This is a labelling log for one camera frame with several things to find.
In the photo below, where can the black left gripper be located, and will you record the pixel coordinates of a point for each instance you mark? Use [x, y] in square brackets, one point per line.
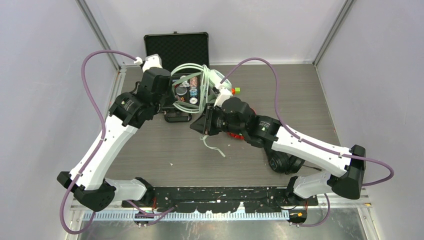
[170, 98]

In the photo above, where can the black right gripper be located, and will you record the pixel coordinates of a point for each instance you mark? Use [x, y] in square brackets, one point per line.
[204, 123]

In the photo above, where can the red headphones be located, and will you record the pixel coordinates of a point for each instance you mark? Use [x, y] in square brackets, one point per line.
[237, 136]

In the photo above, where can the mint green headphones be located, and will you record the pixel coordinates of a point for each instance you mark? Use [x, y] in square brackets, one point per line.
[207, 80]

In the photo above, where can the black blue headphones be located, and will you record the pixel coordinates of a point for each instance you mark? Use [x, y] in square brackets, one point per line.
[283, 163]

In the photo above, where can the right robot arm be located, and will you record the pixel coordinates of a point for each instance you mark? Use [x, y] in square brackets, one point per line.
[342, 173]

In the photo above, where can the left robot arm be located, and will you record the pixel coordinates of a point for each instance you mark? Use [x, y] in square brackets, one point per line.
[126, 115]

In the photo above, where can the grey round disc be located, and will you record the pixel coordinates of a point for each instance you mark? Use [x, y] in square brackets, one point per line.
[181, 91]

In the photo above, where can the orange poker chip stack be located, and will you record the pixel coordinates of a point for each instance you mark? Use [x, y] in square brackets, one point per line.
[193, 90]

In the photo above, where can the black poker chip case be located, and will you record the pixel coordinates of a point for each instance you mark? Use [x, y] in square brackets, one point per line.
[176, 49]

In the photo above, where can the orange green cube block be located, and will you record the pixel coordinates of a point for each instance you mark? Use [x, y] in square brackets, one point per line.
[235, 90]

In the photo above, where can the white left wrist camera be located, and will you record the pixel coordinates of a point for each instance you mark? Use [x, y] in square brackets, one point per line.
[152, 61]

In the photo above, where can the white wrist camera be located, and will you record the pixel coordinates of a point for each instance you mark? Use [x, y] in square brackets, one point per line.
[223, 94]
[152, 61]

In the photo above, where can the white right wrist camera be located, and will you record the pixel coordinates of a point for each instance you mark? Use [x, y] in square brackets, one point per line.
[223, 94]

